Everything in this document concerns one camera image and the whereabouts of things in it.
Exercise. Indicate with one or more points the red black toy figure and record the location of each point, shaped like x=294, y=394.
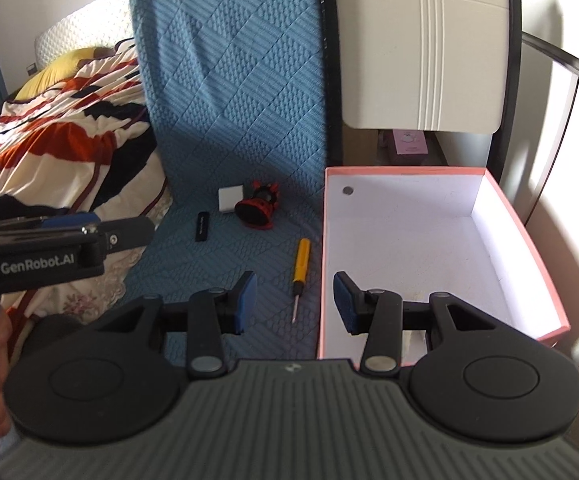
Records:
x=255, y=210

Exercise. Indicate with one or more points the pink cardboard box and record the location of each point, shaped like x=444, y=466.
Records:
x=404, y=240

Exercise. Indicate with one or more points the white textured pillow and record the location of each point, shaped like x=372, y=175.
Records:
x=89, y=20

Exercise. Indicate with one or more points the small pink packet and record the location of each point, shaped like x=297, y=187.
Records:
x=410, y=147

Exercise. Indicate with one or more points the beige bedside cabinet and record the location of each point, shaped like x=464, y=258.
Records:
x=419, y=50

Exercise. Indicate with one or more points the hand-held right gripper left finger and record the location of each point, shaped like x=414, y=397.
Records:
x=246, y=300

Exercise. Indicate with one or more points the yellow pillow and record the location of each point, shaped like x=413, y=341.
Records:
x=64, y=67

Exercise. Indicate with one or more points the dark metal rail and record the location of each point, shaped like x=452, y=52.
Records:
x=569, y=57

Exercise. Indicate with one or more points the blue quilted cover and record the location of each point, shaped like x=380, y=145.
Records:
x=239, y=85

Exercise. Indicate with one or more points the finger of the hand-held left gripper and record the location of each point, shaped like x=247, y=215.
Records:
x=129, y=235
x=69, y=220

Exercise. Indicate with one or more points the white plug charger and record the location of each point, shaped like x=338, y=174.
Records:
x=230, y=200

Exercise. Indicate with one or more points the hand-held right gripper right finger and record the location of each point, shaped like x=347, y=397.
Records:
x=343, y=302

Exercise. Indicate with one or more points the black usb stick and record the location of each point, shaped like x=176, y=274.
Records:
x=203, y=226

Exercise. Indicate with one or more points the striped printed blanket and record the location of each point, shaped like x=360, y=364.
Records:
x=59, y=130

